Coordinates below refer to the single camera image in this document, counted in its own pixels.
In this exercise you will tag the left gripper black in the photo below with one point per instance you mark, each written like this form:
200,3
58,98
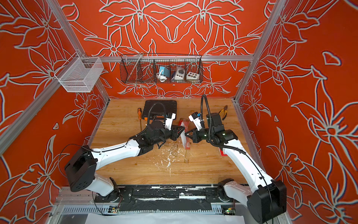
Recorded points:
174,132

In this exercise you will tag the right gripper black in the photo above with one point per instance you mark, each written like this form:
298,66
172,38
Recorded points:
195,137

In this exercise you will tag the red ruler set package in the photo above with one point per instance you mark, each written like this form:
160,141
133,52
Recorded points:
221,152
185,140

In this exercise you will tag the clear triangle ruler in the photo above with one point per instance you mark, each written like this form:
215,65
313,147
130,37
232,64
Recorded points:
174,150

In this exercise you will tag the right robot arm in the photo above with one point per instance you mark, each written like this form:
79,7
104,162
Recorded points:
264,197

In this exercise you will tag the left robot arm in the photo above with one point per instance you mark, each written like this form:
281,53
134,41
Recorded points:
81,170

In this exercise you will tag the black orange tool case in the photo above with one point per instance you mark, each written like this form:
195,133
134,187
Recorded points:
158,107

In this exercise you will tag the white dotted cube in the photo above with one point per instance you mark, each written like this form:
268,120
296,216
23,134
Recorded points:
192,76

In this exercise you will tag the white timer device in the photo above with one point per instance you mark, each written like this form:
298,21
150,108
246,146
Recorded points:
179,74

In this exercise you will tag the blue white small box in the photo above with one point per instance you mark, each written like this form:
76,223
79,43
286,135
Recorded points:
164,72

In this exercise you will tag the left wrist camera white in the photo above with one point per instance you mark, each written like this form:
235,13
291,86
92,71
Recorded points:
169,120

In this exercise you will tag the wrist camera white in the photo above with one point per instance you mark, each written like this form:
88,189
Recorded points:
195,118
169,120

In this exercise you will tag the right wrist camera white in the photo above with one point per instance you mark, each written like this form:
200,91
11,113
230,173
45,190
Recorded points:
195,118

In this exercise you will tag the orange handled screwdriver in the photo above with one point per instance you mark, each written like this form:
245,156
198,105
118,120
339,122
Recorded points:
140,117

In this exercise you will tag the black wire wall basket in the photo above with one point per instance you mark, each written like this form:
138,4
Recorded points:
144,68

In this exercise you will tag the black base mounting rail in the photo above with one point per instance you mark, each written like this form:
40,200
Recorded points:
166,198

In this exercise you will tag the clear plastic wall bin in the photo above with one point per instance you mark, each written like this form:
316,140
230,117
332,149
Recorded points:
79,74

